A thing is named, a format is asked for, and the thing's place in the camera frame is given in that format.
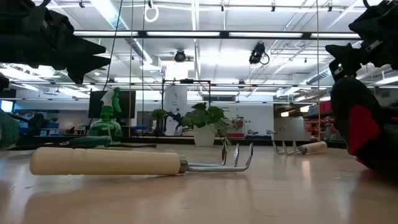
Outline small background potted plant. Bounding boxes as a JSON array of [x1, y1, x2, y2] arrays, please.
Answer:
[[150, 108, 169, 137]]

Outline black hanging camera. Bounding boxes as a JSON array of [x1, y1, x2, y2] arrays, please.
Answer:
[[248, 42, 271, 66], [174, 49, 187, 63]]

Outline black and red gardening glove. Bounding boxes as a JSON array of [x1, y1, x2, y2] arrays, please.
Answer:
[[329, 76, 398, 175]]

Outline black metal table frame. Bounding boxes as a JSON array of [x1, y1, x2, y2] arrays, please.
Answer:
[[18, 30, 361, 149]]

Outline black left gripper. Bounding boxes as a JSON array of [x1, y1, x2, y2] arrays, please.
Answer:
[[0, 0, 111, 85]]

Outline green plant in white pot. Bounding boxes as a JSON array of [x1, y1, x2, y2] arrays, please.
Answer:
[[181, 102, 231, 147]]

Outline wooden handled hand rake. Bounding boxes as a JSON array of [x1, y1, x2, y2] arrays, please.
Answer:
[[272, 140, 328, 156], [29, 141, 254, 176]]

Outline green handled pruning shears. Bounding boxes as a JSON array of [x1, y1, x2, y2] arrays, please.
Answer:
[[8, 135, 158, 151]]

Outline green spray bottle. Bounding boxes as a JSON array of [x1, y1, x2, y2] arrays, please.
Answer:
[[89, 86, 123, 144]]

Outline shelf with red bins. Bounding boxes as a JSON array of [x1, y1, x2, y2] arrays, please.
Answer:
[[303, 101, 336, 142]]

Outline white hanging ring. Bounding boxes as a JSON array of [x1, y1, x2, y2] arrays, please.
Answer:
[[143, 4, 160, 24]]

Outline white printed banner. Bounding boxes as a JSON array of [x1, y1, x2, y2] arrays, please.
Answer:
[[164, 85, 189, 136]]

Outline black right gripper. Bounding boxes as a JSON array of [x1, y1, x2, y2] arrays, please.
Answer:
[[325, 0, 398, 79]]

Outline black monitor screen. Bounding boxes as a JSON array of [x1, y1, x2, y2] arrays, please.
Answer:
[[88, 90, 137, 119]]

